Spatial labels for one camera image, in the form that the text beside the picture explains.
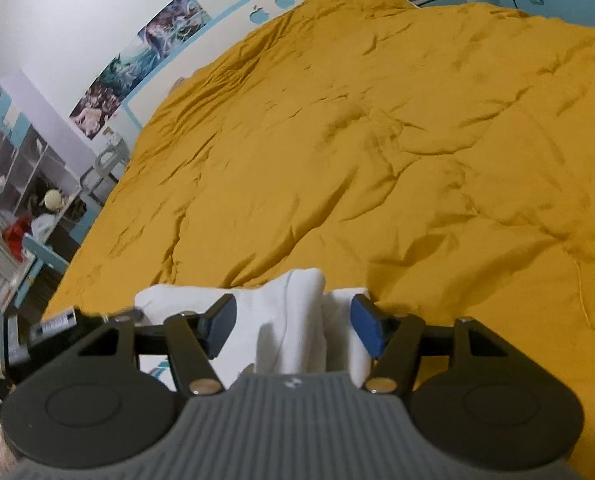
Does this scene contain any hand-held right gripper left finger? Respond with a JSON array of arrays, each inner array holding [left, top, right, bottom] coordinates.
[[78, 292, 238, 397]]

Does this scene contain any white t-shirt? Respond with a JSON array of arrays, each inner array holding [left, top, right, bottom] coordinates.
[[135, 267, 373, 391]]

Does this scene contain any white headboard with blue border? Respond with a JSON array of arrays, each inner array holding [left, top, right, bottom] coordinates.
[[122, 0, 351, 131]]

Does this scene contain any blue chair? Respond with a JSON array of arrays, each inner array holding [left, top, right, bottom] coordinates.
[[22, 236, 72, 302]]

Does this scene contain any red cloth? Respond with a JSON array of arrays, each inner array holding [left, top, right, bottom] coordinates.
[[2, 214, 34, 262]]

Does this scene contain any white cube shelf unit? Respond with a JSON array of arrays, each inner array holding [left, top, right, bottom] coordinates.
[[0, 77, 87, 242]]

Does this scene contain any grey metal stool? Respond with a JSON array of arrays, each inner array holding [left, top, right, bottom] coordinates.
[[80, 136, 131, 207]]

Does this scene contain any mustard yellow blanket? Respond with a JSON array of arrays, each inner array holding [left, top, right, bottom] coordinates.
[[42, 0, 595, 480]]

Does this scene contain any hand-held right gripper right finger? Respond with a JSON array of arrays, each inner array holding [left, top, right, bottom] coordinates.
[[350, 294, 515, 395]]

